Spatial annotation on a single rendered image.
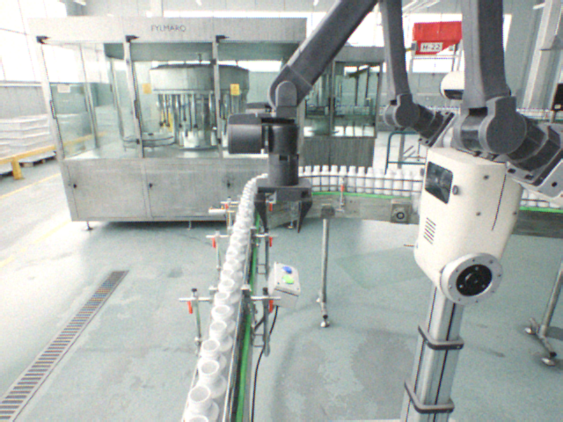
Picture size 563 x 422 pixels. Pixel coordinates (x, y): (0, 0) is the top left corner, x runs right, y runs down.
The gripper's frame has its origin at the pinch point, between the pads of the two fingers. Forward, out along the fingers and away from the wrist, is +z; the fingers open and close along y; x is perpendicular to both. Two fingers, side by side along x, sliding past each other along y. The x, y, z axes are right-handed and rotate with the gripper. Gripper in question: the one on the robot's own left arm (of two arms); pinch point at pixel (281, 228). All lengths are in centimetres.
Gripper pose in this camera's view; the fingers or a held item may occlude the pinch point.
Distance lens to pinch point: 66.4
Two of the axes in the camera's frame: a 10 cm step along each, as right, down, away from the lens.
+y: 10.0, 0.1, 0.3
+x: -0.3, -3.3, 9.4
